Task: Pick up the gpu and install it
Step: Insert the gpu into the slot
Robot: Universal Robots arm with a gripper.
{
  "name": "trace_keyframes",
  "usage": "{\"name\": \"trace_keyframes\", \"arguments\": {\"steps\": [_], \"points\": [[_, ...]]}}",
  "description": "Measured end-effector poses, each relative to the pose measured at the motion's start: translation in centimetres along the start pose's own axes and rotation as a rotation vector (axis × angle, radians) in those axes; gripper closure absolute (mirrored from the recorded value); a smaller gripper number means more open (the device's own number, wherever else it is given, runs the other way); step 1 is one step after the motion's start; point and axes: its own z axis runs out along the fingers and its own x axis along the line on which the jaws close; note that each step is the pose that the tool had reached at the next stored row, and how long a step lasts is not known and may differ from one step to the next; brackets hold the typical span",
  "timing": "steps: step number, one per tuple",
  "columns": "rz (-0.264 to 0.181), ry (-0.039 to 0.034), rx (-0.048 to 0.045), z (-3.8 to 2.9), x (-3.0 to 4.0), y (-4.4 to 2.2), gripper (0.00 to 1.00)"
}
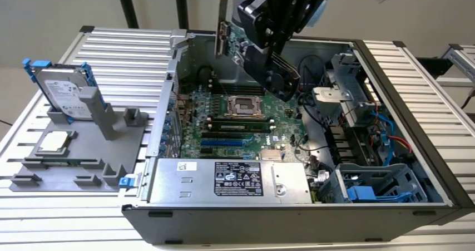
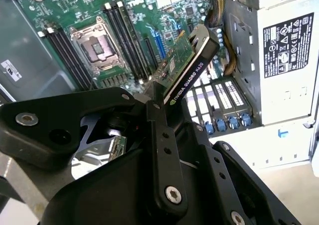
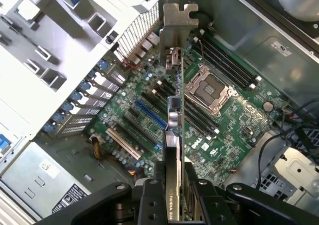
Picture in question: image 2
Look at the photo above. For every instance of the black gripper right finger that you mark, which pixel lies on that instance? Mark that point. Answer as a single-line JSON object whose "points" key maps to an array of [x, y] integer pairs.
{"points": [[261, 197]]}

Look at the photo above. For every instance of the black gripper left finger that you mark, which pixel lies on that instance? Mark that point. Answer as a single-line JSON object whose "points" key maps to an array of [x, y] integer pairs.
{"points": [[62, 110]]}

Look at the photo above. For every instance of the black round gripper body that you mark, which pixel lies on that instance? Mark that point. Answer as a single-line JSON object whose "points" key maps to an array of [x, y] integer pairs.
{"points": [[112, 190]]}

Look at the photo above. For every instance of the green black graphics card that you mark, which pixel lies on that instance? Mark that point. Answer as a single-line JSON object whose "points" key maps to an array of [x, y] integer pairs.
{"points": [[192, 77]]}

